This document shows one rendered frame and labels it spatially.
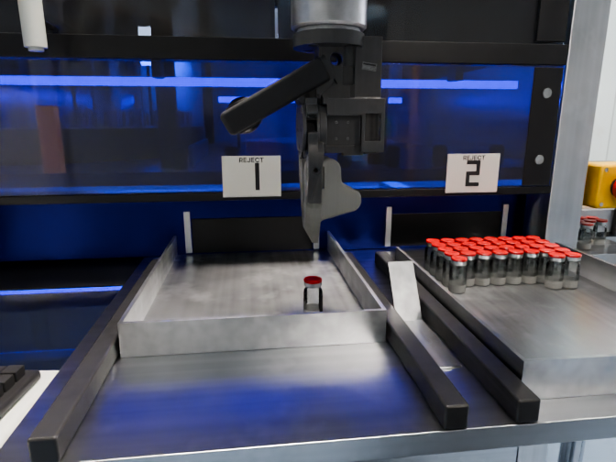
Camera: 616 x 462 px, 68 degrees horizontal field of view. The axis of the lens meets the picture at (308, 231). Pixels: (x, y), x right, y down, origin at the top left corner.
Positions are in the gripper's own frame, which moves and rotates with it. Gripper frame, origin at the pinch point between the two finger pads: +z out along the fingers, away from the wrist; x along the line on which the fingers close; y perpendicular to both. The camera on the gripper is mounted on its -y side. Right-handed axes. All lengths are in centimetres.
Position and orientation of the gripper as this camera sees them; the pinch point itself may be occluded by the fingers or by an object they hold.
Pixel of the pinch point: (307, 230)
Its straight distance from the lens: 50.2
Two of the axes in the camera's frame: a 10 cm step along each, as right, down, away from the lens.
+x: -1.2, -2.2, 9.7
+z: 0.0, 9.7, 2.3
